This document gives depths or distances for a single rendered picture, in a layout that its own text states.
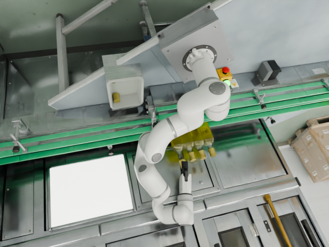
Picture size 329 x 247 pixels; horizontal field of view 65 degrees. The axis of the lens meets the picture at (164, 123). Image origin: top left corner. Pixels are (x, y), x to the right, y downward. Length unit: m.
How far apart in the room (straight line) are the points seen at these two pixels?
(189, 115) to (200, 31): 0.36
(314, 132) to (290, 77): 3.45
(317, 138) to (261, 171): 3.45
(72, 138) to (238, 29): 0.98
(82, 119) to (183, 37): 0.69
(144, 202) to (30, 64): 1.26
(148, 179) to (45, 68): 1.26
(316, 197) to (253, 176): 3.90
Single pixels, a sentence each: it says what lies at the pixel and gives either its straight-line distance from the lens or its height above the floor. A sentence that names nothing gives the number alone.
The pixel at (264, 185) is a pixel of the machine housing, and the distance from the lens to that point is 1.59.
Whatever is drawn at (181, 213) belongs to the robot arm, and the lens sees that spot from 1.16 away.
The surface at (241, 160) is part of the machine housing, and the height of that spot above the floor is 1.16.
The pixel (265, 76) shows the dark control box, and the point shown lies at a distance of 1.57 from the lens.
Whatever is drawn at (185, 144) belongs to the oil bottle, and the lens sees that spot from 1.38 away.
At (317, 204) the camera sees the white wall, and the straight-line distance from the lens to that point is 5.44.
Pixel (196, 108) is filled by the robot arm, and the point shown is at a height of 1.18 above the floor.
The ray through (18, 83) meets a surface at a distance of 1.98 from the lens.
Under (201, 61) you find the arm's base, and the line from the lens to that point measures 1.11.
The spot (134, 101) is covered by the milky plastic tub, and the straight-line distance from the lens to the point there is 1.37.
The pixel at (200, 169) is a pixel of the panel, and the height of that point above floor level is 1.18.
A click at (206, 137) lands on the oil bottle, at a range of 1.41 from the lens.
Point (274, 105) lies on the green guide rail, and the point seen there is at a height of 0.95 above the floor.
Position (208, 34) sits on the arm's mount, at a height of 0.86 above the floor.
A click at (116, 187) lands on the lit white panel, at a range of 1.43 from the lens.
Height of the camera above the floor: 1.62
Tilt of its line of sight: 29 degrees down
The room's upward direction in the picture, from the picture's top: 164 degrees clockwise
